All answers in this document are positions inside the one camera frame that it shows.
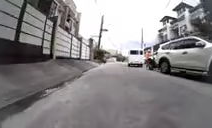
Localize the beige multistorey building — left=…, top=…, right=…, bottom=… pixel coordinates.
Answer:
left=27, top=0, right=82, bottom=38

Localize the white multistorey building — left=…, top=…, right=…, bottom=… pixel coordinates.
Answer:
left=153, top=0, right=212, bottom=53

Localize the thin utility pole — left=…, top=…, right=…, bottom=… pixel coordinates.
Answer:
left=140, top=27, right=145, bottom=50

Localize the white suv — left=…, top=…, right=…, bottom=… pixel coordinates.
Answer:
left=154, top=35, right=212, bottom=84

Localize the white panel wall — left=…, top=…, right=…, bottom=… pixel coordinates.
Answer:
left=0, top=0, right=95, bottom=66

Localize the green bush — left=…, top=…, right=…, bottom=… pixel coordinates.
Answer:
left=93, top=48, right=108, bottom=64

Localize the grey asphalt road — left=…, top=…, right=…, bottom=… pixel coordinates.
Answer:
left=0, top=61, right=212, bottom=128

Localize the grey concrete sidewalk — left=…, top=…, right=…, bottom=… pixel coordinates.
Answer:
left=0, top=58, right=101, bottom=112

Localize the red motorcycle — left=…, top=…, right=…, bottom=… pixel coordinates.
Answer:
left=144, top=49, right=159, bottom=71

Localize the white van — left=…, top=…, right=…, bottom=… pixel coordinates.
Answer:
left=127, top=48, right=145, bottom=68

